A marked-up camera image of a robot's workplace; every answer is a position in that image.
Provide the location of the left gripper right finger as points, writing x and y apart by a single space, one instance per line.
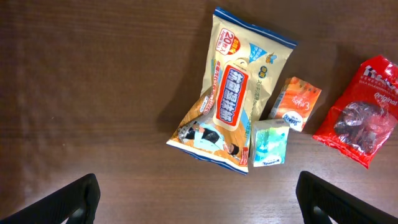
322 202

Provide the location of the red candy bag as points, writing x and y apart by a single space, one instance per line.
365 115

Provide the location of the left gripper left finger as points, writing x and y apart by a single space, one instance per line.
76 202

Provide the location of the orange tissue pack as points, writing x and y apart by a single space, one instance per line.
295 103

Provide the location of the beige wet wipes pack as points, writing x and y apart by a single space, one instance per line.
243 65

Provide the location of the teal tissue pack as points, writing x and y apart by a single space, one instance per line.
269 142

